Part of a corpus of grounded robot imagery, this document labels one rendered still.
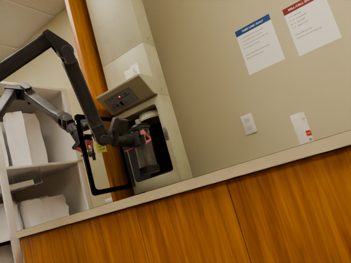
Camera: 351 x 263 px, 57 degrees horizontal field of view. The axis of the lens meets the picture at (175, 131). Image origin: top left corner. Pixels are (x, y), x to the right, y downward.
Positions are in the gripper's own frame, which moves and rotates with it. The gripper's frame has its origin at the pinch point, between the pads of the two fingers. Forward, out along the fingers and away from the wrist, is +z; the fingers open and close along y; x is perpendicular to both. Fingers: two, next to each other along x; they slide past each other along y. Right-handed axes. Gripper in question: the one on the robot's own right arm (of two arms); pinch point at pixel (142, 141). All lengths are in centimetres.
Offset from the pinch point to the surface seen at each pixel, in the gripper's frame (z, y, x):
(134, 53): 8, -1, -50
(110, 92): -1.2, 12.7, -31.0
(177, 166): 12.1, -8.6, 15.3
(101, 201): 57, 96, 16
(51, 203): 31, 121, 9
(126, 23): 7, -1, -68
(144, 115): 12.7, 4.4, -16.8
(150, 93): 6.6, -6.6, -23.8
